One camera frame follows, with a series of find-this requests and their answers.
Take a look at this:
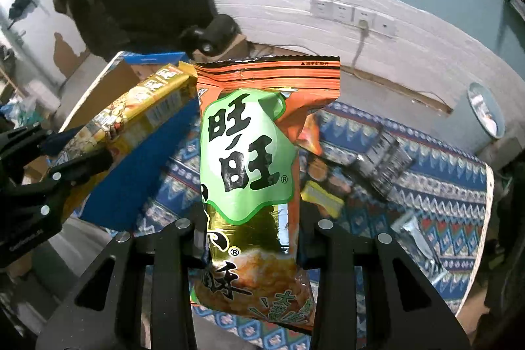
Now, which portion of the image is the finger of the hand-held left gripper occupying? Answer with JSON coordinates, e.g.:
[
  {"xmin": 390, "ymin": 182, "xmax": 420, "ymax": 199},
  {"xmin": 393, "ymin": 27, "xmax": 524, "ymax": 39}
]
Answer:
[
  {"xmin": 37, "ymin": 147, "xmax": 114, "ymax": 228},
  {"xmin": 0, "ymin": 126, "xmax": 83, "ymax": 187}
]

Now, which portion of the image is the dark brown snack packet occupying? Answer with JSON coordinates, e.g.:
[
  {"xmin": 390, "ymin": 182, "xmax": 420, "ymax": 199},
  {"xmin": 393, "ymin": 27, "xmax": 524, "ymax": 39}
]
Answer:
[{"xmin": 305, "ymin": 157, "xmax": 354, "ymax": 192}]

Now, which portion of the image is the orange bag with green label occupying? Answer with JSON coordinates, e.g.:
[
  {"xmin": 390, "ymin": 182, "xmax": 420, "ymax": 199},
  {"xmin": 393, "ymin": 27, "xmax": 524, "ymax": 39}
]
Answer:
[{"xmin": 189, "ymin": 55, "xmax": 342, "ymax": 332}]

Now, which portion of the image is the small yellow packet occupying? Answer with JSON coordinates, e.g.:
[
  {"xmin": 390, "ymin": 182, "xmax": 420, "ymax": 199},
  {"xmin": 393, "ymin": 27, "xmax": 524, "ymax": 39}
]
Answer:
[{"xmin": 301, "ymin": 181, "xmax": 344, "ymax": 217}]

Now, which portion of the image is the pile of plastic bags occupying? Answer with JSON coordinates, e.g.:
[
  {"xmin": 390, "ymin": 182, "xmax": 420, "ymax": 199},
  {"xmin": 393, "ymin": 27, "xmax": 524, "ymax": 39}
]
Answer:
[{"xmin": 0, "ymin": 47, "xmax": 62, "ymax": 125}]

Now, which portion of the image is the black chair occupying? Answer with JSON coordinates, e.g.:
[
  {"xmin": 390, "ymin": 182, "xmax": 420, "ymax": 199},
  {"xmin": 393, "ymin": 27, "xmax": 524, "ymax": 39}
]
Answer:
[{"xmin": 484, "ymin": 137, "xmax": 525, "ymax": 334}]

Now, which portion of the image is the light blue trash bin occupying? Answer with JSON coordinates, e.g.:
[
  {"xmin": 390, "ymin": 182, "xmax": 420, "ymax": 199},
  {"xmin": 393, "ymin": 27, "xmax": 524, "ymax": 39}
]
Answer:
[{"xmin": 468, "ymin": 82, "xmax": 504, "ymax": 138}]

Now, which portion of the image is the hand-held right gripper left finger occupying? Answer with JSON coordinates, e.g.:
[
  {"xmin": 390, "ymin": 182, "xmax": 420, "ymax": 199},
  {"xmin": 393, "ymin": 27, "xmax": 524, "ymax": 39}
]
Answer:
[{"xmin": 35, "ymin": 219, "xmax": 206, "ymax": 350}]

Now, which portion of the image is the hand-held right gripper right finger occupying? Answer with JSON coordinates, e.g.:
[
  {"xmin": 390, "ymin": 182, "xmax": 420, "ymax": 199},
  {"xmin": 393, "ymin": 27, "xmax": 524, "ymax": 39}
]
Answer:
[{"xmin": 299, "ymin": 219, "xmax": 472, "ymax": 350}]

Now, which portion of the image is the orange yellow snack packet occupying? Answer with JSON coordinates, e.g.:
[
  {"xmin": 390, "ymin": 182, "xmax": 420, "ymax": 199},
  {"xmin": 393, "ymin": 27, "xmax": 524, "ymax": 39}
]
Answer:
[{"xmin": 297, "ymin": 112, "xmax": 325, "ymax": 156}]

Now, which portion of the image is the blue cardboard box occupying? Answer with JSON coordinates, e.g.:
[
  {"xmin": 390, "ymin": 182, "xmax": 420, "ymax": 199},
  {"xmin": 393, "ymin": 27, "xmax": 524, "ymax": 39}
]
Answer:
[{"xmin": 22, "ymin": 51, "xmax": 201, "ymax": 233}]

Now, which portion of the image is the blue patterned tablecloth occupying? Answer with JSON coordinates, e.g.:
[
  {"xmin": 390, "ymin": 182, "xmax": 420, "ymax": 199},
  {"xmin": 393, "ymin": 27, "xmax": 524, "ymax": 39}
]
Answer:
[{"xmin": 131, "ymin": 100, "xmax": 493, "ymax": 350}]

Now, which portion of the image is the silver foil packet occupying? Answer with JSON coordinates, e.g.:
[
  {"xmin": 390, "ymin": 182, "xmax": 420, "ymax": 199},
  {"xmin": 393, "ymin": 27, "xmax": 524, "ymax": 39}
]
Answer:
[{"xmin": 389, "ymin": 211, "xmax": 450, "ymax": 285}]

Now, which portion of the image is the black silver snack packet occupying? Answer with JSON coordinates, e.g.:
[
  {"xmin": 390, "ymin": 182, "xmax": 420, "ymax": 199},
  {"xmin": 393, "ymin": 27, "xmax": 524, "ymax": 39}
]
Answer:
[{"xmin": 350, "ymin": 126, "xmax": 413, "ymax": 199}]

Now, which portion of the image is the white wall socket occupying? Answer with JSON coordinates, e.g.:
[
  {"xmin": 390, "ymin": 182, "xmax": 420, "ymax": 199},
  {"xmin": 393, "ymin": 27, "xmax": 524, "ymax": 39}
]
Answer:
[
  {"xmin": 374, "ymin": 14, "xmax": 398, "ymax": 38},
  {"xmin": 353, "ymin": 8, "xmax": 376, "ymax": 29},
  {"xmin": 310, "ymin": 0, "xmax": 335, "ymax": 19},
  {"xmin": 333, "ymin": 2, "xmax": 355, "ymax": 23}
]

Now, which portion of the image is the grey plug and cable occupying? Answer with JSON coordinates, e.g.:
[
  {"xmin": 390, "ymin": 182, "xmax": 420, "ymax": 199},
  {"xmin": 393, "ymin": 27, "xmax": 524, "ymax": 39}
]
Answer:
[{"xmin": 352, "ymin": 19, "xmax": 370, "ymax": 69}]

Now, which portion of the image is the long yellow snack packet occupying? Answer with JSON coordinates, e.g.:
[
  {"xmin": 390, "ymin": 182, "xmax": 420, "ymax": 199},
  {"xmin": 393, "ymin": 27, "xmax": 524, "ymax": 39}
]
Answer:
[{"xmin": 51, "ymin": 62, "xmax": 200, "ymax": 211}]

